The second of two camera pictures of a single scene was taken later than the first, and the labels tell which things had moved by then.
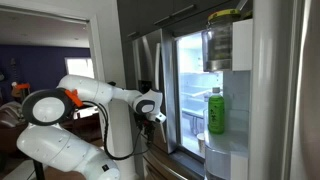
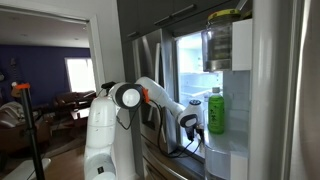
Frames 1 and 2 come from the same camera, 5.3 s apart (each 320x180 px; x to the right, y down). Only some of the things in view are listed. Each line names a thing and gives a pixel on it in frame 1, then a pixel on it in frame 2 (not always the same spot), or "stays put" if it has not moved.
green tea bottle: [216, 112] stays put
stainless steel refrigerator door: [154, 67] stays put
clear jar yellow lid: [217, 41] stays put
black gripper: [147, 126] -> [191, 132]
